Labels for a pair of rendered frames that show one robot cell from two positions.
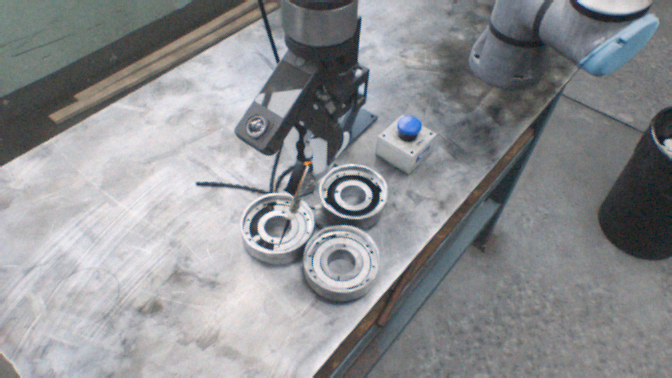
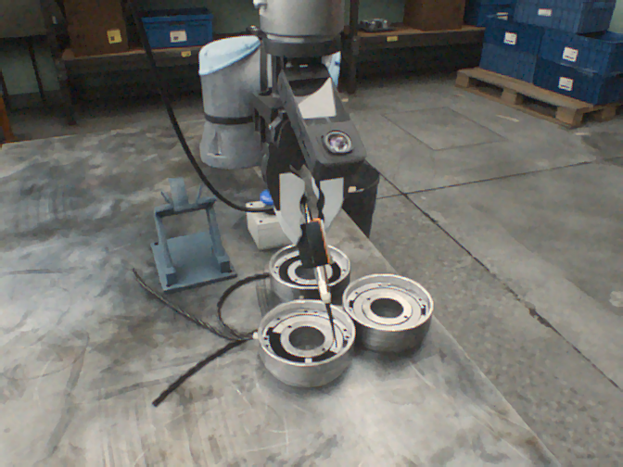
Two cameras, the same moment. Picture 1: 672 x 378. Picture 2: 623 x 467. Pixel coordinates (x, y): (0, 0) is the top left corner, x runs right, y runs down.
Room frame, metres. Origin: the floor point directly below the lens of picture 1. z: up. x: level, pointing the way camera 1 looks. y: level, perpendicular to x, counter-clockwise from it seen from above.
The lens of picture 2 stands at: (0.16, 0.44, 1.22)
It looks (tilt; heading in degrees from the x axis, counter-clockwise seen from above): 31 degrees down; 303
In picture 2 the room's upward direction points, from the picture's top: straight up
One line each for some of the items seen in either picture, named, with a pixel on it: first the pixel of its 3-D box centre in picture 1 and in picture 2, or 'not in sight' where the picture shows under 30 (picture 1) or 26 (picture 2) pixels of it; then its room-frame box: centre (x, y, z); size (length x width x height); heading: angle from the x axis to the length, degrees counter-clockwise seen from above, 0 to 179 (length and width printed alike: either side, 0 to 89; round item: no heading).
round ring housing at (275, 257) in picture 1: (278, 229); (306, 343); (0.40, 0.08, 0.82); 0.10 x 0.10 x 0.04
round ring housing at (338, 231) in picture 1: (341, 264); (386, 313); (0.35, -0.01, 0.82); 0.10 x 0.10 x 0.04
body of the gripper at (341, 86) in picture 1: (322, 73); (298, 98); (0.44, 0.03, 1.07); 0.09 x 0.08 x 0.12; 146
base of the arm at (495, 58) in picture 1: (513, 45); (235, 132); (0.85, -0.33, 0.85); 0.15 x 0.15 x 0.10
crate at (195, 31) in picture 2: not in sight; (175, 28); (3.20, -2.39, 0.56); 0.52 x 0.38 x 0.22; 50
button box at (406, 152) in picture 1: (407, 141); (273, 220); (0.59, -0.11, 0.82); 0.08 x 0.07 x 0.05; 143
